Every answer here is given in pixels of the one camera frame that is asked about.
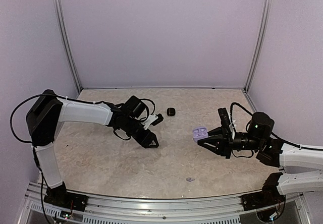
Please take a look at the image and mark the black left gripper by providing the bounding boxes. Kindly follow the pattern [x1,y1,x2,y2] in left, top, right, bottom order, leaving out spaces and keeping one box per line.
[123,117,159,148]

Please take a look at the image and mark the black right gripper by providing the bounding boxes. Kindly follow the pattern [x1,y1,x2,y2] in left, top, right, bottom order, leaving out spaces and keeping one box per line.
[198,126,264,159]

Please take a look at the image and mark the purple charging case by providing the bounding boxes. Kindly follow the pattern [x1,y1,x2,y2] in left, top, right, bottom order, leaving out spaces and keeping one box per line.
[192,126,208,143]

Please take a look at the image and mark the black charging case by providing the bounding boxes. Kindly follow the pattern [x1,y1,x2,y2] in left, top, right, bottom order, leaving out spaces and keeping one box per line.
[167,107,176,117]

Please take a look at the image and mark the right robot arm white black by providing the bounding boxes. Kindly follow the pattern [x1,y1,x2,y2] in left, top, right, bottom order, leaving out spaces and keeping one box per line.
[197,108,322,206]

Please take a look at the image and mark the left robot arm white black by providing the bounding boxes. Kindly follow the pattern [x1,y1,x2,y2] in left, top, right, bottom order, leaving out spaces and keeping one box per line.
[26,90,163,206]

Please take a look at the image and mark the purple earbud near front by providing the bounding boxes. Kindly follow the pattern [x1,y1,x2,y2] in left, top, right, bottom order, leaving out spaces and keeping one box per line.
[186,177,195,182]

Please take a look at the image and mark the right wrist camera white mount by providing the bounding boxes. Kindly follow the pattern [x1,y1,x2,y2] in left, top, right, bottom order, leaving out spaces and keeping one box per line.
[218,108,237,138]

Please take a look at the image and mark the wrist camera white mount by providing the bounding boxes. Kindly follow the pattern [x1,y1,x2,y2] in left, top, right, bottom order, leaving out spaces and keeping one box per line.
[143,114,164,130]
[218,108,237,138]

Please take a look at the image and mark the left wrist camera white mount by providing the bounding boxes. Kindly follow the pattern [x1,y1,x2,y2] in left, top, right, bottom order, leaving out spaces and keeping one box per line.
[143,114,164,130]

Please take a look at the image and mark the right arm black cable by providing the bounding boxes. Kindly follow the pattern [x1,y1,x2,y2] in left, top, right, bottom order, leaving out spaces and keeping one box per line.
[229,102,323,150]

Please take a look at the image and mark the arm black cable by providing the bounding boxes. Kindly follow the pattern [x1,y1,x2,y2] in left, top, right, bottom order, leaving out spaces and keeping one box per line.
[10,94,109,224]
[229,102,323,150]

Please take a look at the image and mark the aluminium front rail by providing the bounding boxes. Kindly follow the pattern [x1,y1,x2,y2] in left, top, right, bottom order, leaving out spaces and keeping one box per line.
[17,187,311,224]

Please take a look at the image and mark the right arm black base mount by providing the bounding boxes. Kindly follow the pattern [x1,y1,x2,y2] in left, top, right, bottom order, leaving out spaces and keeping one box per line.
[241,173,286,211]

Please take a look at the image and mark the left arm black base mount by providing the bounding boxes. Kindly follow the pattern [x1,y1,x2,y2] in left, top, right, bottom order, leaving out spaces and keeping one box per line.
[44,182,88,212]

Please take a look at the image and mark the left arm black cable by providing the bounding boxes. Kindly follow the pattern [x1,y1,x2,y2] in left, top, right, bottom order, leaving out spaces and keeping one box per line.
[10,94,109,224]

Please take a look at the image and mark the right aluminium corner post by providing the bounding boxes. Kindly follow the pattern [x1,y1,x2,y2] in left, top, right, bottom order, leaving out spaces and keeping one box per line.
[244,0,272,94]

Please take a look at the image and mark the aluminium corner post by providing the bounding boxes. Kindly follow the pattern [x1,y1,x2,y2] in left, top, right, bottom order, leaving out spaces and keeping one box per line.
[244,0,272,94]
[53,0,83,93]

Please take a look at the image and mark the left aluminium corner post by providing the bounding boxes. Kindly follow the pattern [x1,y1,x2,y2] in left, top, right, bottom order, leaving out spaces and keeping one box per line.
[53,0,83,93]

